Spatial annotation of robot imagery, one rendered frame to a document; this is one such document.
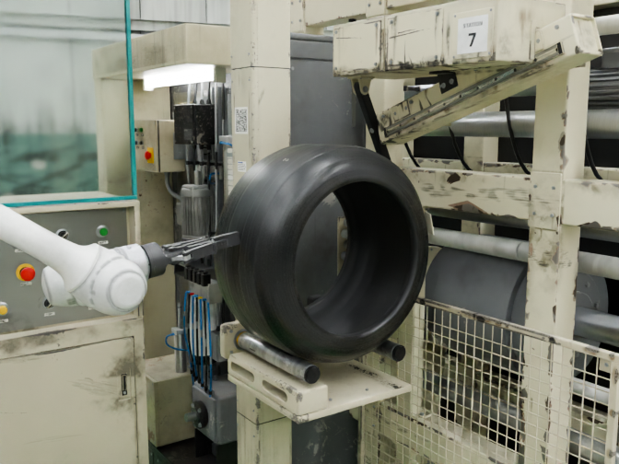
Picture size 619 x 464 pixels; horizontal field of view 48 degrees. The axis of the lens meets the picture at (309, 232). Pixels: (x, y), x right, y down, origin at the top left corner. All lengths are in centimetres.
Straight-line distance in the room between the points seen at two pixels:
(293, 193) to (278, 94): 46
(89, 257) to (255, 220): 44
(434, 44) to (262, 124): 52
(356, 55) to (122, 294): 102
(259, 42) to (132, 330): 96
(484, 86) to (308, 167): 50
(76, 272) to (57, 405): 98
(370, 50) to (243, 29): 36
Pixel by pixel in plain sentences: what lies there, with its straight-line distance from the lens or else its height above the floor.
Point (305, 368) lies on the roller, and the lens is 169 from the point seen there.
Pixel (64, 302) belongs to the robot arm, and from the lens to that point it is 147.
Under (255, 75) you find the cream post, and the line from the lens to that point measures 194.
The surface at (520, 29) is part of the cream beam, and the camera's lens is 169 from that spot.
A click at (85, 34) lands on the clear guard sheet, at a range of 217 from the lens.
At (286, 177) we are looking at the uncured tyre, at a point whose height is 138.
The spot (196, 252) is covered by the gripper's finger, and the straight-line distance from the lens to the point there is 153.
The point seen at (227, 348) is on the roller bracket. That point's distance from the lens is 195.
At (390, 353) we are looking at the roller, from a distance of 185.
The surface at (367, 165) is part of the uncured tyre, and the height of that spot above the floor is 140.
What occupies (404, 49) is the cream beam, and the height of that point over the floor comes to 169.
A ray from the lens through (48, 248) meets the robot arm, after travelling 131.
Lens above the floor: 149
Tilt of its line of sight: 9 degrees down
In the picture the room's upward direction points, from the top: straight up
